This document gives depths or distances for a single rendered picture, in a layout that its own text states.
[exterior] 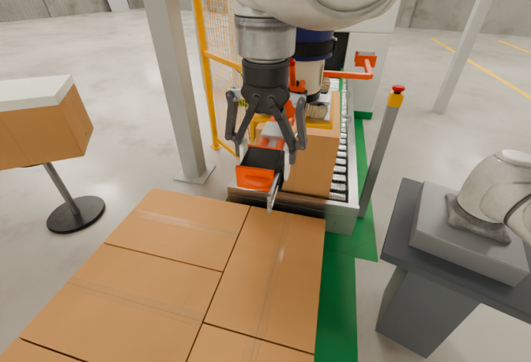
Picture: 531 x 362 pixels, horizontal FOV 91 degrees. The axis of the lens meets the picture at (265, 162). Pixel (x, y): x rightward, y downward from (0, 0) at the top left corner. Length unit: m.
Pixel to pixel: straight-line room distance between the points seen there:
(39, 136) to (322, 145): 1.59
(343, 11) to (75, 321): 1.25
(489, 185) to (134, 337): 1.26
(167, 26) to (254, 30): 1.65
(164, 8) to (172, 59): 0.31
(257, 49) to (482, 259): 0.96
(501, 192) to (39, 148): 2.18
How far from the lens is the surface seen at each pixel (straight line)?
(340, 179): 1.66
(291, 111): 0.71
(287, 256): 1.22
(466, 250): 1.10
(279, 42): 0.39
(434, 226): 1.11
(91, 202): 2.60
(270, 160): 0.50
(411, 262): 1.08
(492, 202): 1.07
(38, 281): 2.28
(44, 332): 1.32
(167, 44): 2.05
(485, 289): 1.14
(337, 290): 1.81
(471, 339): 1.97
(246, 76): 0.42
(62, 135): 1.95
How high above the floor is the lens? 1.55
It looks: 36 degrees down
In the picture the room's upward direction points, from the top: straight up
